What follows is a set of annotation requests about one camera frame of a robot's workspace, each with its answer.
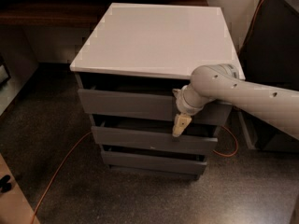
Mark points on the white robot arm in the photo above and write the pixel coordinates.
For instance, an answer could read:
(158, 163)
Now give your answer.
(275, 106)

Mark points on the dark wooden desk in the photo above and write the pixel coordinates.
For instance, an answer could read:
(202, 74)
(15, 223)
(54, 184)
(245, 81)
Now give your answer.
(69, 13)

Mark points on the grey top drawer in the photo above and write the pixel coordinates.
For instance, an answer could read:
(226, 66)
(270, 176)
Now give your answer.
(146, 106)

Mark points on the tan wooden surface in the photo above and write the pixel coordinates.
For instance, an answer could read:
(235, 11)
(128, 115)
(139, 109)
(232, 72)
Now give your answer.
(14, 207)

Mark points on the black object on tan surface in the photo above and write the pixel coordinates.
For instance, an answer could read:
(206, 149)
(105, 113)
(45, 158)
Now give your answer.
(5, 186)

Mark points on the grey drawer cabinet white top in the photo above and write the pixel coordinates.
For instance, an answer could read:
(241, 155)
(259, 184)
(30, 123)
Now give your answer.
(153, 49)

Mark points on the dark cabinet at right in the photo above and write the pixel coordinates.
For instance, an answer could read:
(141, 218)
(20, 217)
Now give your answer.
(270, 56)

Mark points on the grey middle drawer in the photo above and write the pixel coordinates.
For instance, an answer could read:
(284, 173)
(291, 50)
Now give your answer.
(152, 135)

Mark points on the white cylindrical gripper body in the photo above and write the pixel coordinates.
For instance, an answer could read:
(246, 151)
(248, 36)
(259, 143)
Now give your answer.
(184, 105)

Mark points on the grey drawer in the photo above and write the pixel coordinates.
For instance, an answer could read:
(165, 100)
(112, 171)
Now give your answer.
(188, 164)
(152, 135)
(146, 106)

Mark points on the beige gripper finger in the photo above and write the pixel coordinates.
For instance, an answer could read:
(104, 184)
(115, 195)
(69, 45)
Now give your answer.
(183, 122)
(175, 127)

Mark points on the grey bottom drawer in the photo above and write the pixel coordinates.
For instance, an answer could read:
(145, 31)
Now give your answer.
(188, 164)

